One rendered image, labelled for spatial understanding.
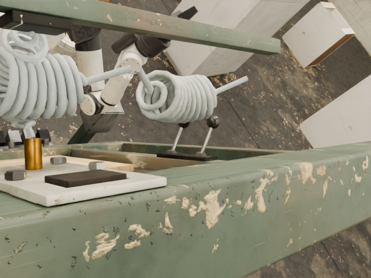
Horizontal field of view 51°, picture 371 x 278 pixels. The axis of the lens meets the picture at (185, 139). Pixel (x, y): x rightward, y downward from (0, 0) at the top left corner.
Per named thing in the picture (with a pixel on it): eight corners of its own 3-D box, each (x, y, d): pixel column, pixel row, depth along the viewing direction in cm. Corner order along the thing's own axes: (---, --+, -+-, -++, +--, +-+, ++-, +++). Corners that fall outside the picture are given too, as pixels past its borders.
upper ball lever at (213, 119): (199, 162, 108) (214, 119, 111) (208, 162, 105) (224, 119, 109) (190, 156, 105) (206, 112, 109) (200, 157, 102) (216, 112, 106)
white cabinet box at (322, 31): (294, 36, 612) (332, 2, 566) (316, 65, 601) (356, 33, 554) (281, 37, 579) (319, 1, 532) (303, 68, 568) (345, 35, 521)
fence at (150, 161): (82, 158, 157) (82, 148, 157) (291, 183, 88) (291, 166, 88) (71, 159, 154) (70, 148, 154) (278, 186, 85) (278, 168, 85)
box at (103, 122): (100, 112, 193) (117, 91, 181) (107, 133, 189) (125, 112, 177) (78, 112, 185) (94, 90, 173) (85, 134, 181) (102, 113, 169)
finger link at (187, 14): (200, 12, 115) (183, 24, 118) (193, 3, 115) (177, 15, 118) (198, 13, 114) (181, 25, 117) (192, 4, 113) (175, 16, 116)
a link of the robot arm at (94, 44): (72, 46, 142) (67, 6, 137) (96, 44, 146) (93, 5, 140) (77, 52, 133) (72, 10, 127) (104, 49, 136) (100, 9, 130)
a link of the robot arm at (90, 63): (72, 111, 144) (64, 51, 135) (98, 102, 154) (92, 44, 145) (95, 117, 138) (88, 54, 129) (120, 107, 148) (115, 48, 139)
